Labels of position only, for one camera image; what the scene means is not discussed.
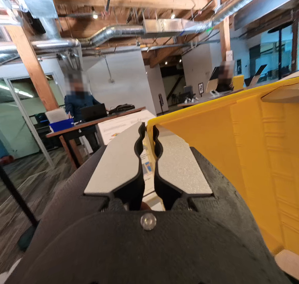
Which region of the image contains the blue plastic bin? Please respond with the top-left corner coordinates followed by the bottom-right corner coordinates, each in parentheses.
top-left (49, 118), bottom-right (75, 132)

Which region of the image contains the wall electrical box with conduit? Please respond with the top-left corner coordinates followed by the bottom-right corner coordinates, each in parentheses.
top-left (104, 55), bottom-right (115, 84)

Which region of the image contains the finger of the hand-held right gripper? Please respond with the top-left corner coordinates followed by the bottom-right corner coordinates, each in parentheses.
top-left (261, 85), bottom-right (299, 103)

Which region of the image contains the black bag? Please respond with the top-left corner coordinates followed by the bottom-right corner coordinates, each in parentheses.
top-left (109, 104), bottom-right (135, 115)

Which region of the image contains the wooden pillar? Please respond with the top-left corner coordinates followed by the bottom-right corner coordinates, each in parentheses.
top-left (6, 25), bottom-right (59, 111)

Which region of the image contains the black laptop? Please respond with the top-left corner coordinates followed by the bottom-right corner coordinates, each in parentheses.
top-left (81, 103), bottom-right (108, 122)

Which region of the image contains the white foam block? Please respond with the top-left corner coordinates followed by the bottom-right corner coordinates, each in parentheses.
top-left (45, 108), bottom-right (69, 123)

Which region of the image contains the printed instruction sheet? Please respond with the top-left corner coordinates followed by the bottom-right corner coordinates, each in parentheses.
top-left (98, 110), bottom-right (164, 211)

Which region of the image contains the grey top desk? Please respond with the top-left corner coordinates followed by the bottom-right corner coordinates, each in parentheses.
top-left (178, 87), bottom-right (248, 108)

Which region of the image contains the silver ventilation duct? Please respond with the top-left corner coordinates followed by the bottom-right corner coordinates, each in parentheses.
top-left (79, 0), bottom-right (281, 48)
top-left (0, 0), bottom-right (82, 64)

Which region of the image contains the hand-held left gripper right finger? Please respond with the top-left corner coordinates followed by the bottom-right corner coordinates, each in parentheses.
top-left (152, 124), bottom-right (213, 210)

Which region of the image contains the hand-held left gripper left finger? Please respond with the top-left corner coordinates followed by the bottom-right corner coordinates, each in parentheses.
top-left (84, 122), bottom-right (146, 211)

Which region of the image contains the yellow plastic box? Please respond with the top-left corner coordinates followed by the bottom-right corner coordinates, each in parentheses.
top-left (147, 77), bottom-right (299, 256)
top-left (232, 75), bottom-right (244, 90)

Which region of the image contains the wooden top desk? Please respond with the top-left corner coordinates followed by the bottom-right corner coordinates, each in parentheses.
top-left (46, 106), bottom-right (146, 170)

